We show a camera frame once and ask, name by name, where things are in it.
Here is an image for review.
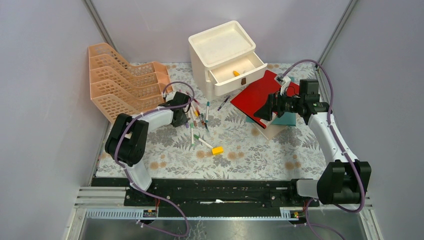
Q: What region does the red ring binder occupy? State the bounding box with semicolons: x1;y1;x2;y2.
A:
230;70;281;129

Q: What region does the green marker upright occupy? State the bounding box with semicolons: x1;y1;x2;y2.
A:
190;122;195;147

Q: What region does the green capped white marker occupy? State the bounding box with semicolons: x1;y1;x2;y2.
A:
193;134;214;149

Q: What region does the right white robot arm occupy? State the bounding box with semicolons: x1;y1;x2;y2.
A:
254;76;372;212

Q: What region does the white three-drawer cabinet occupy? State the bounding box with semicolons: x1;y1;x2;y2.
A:
188;20;256;101

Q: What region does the floral table mat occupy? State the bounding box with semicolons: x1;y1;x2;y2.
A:
95;62;332;181

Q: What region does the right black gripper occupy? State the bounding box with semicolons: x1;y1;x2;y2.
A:
253;87;304;121

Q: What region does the peach plastic file organizer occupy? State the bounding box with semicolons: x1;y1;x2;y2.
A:
88;42;173;123

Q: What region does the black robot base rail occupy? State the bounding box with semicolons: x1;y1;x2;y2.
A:
91;177;309;218

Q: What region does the white top drawer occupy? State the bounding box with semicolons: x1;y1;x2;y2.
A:
208;52;267;96

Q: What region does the beige notebook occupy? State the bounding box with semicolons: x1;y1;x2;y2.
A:
252;114;300;140

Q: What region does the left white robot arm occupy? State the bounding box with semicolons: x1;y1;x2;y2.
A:
104;91;192;206

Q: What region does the red capped marker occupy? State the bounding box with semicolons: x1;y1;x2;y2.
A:
186;91;201;106

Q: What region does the yellow eraser block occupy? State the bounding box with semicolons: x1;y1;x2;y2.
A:
211;146;224;156

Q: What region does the blue pen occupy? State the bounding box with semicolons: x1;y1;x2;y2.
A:
217;95;231;111

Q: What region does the teal folder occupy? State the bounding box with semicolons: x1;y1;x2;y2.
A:
246;76;297;128

